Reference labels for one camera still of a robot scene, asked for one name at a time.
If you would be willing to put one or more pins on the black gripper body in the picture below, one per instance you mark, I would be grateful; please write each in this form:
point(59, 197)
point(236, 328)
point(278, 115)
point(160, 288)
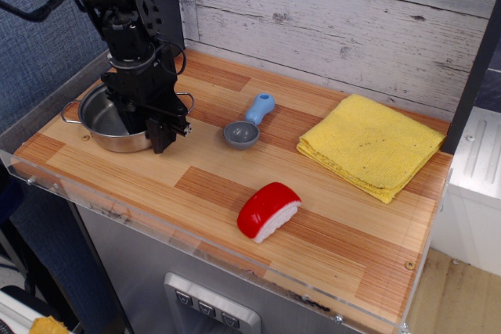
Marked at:
point(150, 82)

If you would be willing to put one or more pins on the silver button panel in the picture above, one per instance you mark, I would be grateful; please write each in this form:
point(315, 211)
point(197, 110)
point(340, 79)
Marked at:
point(197, 309)

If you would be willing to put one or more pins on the white side cabinet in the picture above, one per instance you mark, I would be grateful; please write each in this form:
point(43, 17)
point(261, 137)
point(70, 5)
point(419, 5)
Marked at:
point(468, 223)

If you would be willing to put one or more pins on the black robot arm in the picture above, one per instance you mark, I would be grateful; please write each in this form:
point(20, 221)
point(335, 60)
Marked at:
point(129, 27)

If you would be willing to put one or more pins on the clear acrylic table guard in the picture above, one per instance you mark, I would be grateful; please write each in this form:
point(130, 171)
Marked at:
point(344, 261)

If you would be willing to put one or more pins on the stainless steel pot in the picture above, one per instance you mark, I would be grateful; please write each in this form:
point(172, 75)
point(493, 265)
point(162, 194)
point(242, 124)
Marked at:
point(98, 114)

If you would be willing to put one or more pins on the red white toy sushi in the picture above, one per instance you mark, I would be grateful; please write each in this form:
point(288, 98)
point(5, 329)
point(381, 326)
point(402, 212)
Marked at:
point(267, 210)

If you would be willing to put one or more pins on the yellow folded towel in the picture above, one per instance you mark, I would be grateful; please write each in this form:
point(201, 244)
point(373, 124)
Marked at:
point(371, 146)

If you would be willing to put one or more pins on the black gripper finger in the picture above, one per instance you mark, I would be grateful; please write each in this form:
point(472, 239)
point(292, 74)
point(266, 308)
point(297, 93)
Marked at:
point(160, 133)
point(133, 116)

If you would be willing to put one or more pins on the blue grey toy scoop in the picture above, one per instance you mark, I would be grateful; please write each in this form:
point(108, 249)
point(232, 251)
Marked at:
point(244, 134)

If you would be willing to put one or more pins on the black right vertical post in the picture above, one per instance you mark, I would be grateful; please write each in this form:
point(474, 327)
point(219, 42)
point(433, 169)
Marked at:
point(473, 86)

